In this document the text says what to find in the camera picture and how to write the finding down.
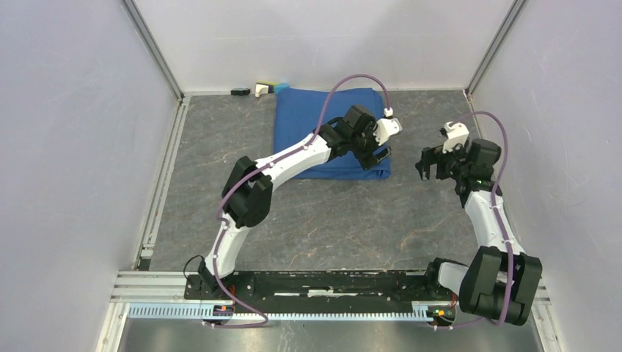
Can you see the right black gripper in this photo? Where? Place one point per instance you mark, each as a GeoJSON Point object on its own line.
{"type": "Point", "coordinates": [435, 155]}

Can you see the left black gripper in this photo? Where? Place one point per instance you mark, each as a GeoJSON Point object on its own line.
{"type": "Point", "coordinates": [367, 160]}

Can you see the blue surgical wrap cloth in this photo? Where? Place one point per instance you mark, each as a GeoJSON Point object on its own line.
{"type": "Point", "coordinates": [297, 113]}

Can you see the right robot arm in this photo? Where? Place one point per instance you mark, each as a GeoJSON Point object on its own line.
{"type": "Point", "coordinates": [501, 281]}

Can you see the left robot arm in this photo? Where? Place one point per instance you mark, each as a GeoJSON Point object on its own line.
{"type": "Point", "coordinates": [247, 195]}

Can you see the cyan blue block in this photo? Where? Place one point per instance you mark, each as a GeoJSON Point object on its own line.
{"type": "Point", "coordinates": [279, 87]}

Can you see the white and yellow block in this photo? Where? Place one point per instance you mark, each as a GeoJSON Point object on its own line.
{"type": "Point", "coordinates": [264, 88]}

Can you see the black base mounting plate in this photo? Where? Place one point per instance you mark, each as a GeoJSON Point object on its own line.
{"type": "Point", "coordinates": [324, 291]}

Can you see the small black block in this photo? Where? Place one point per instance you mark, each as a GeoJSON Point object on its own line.
{"type": "Point", "coordinates": [240, 91]}

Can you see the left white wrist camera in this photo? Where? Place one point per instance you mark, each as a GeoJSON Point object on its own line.
{"type": "Point", "coordinates": [385, 129]}

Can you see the slotted cable duct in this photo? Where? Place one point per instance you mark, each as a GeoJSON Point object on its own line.
{"type": "Point", "coordinates": [219, 312]}

